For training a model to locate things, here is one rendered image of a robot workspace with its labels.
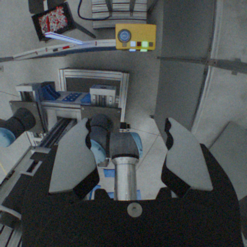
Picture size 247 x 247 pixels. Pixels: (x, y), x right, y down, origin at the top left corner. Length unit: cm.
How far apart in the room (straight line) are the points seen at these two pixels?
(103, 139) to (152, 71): 132
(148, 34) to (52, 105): 67
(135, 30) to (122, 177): 56
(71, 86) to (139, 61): 92
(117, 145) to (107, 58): 130
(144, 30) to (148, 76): 115
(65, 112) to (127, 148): 50
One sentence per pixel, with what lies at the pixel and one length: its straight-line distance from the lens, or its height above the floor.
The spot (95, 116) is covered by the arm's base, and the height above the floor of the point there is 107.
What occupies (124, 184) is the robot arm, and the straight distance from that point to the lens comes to 44.
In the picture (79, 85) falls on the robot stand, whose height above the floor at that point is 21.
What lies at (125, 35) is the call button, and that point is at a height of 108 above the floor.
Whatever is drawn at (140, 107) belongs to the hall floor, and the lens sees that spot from 175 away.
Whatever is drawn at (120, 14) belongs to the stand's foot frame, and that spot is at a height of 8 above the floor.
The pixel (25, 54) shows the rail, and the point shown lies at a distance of 99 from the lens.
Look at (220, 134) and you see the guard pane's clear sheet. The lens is 67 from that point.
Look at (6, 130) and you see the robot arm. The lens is 73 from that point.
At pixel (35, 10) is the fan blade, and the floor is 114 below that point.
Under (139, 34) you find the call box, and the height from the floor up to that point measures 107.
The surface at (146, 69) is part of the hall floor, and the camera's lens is 162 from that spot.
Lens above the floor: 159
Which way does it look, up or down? 59 degrees down
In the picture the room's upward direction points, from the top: 180 degrees clockwise
